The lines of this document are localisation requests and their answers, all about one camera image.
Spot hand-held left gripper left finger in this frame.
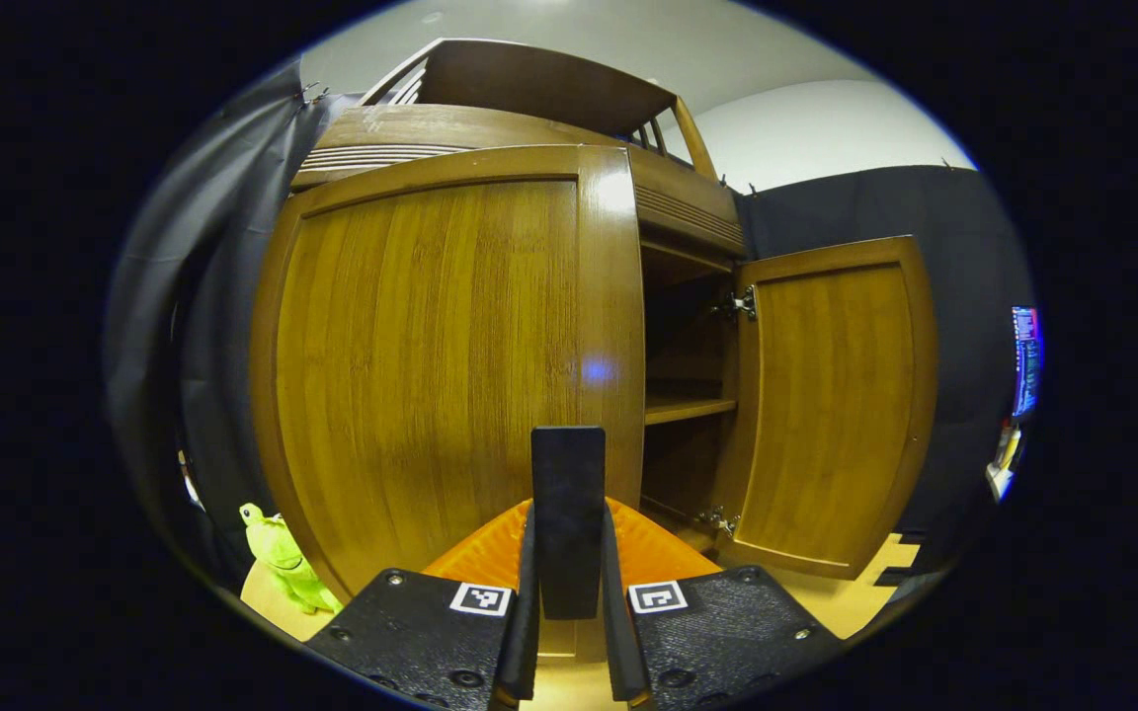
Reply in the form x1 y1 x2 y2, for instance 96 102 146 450
302 499 542 711

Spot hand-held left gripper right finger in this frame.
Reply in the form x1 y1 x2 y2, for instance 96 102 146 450
599 497 845 711

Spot black door handle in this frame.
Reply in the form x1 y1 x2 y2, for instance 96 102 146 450
531 427 607 621

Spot wooden shoe cabinet door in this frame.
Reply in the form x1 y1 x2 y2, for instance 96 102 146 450
712 235 937 581
251 146 646 603

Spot wooden double-door shoe cabinet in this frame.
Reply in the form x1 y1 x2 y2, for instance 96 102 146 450
251 38 937 605

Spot wooden cabinet drawer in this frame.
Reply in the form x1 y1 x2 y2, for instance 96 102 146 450
290 104 748 260

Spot wooden inner shelf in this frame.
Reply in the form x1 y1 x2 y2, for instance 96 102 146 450
644 395 738 428

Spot green frog plush toy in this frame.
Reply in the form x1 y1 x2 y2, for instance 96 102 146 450
238 502 344 616

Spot white yellow object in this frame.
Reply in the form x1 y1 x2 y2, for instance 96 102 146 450
986 425 1024 503

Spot computer monitor screen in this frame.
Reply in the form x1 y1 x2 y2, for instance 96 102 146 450
1012 306 1043 421

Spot black backdrop cloth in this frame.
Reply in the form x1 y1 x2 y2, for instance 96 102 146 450
105 59 1036 593

